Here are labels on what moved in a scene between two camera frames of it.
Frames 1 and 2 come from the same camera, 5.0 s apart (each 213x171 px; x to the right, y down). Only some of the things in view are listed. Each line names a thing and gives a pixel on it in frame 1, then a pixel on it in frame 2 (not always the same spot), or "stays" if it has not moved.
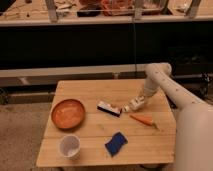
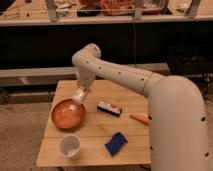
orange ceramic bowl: [68, 114] stays
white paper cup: [69, 146] stays
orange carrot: [145, 118] stays
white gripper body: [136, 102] to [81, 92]
